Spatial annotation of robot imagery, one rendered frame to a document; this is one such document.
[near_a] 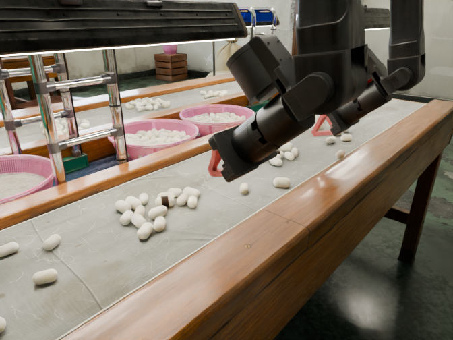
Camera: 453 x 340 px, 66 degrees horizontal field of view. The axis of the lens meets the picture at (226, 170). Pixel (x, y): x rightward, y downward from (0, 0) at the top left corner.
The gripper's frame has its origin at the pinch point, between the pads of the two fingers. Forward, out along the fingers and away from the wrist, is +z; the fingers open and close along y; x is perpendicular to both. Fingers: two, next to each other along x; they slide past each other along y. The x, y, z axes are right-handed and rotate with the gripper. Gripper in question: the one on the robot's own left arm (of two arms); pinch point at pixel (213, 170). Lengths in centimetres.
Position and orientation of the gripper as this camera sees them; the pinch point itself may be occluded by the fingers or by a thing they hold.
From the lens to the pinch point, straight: 56.7
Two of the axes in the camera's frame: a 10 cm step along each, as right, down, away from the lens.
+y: -6.6, 3.1, -6.8
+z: -5.6, 4.0, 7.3
